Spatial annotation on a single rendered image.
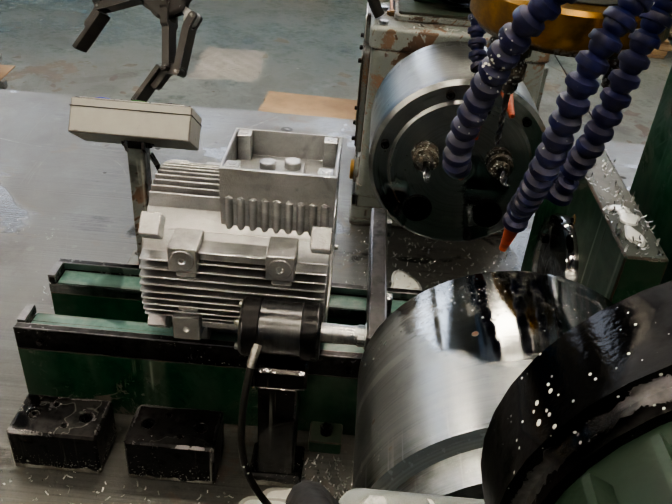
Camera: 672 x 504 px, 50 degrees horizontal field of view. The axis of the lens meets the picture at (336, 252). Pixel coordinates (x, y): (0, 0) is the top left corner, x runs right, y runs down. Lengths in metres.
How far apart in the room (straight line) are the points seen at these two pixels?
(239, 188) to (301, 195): 0.06
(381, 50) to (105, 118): 0.43
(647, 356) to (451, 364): 0.29
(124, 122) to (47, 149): 0.57
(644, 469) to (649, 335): 0.04
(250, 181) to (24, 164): 0.87
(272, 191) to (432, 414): 0.34
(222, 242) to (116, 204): 0.63
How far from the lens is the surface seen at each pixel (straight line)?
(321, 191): 0.73
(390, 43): 1.17
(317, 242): 0.74
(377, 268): 0.80
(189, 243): 0.74
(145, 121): 1.04
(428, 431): 0.48
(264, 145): 0.82
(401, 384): 0.53
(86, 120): 1.07
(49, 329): 0.89
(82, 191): 1.43
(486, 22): 0.68
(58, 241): 1.29
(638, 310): 0.25
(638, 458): 0.23
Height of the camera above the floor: 1.48
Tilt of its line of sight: 34 degrees down
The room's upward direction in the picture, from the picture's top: 5 degrees clockwise
